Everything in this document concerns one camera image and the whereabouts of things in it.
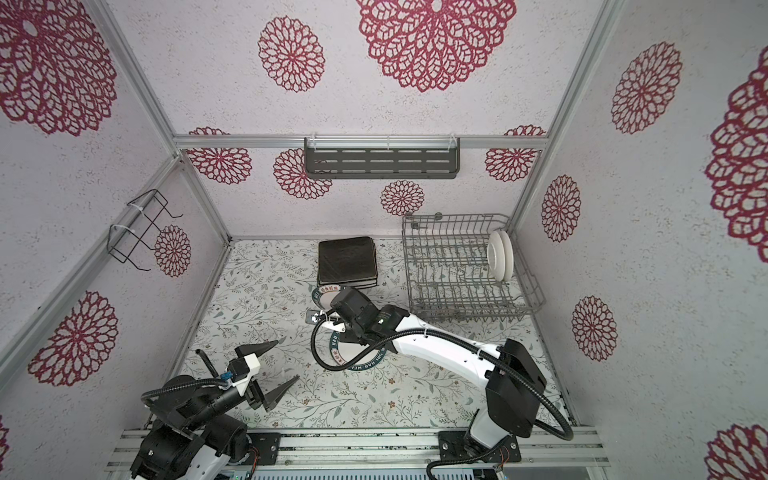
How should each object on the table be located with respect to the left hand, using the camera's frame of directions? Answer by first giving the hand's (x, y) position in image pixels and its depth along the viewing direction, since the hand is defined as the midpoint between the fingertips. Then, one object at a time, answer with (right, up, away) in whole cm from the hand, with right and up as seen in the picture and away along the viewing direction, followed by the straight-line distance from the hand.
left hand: (286, 363), depth 66 cm
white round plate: (+4, +13, +21) cm, 25 cm away
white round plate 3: (+59, +25, +33) cm, 72 cm away
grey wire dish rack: (+45, +18, +42) cm, 65 cm away
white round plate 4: (+62, +25, +28) cm, 72 cm away
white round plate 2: (+10, -4, +23) cm, 26 cm away
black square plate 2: (+11, +15, +36) cm, 41 cm away
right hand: (+11, +11, +13) cm, 20 cm away
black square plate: (+9, +24, +42) cm, 49 cm away
